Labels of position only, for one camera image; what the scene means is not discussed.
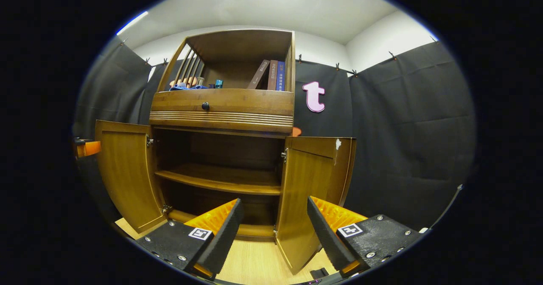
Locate wooden shoe cabinet door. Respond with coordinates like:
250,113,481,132
94,120,167,234
275,136,357,276

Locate dark red book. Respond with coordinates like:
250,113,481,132
267,60,280,91

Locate wooden cabinet drawer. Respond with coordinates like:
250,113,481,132
149,89,295,134

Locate black backdrop cloth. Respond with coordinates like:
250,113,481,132
73,37,477,235

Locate ceiling light panel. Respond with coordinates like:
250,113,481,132
116,11,149,36

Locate wooden double-door shoe cabinet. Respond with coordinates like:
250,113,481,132
94,29,357,276

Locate blue cloth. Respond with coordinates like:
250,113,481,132
170,84,210,92

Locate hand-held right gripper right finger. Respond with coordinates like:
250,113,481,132
307,196,431,277

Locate wooden cabinet inner shelf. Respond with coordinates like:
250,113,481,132
154,163,283,196

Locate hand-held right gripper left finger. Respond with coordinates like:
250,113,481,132
135,198,245,280

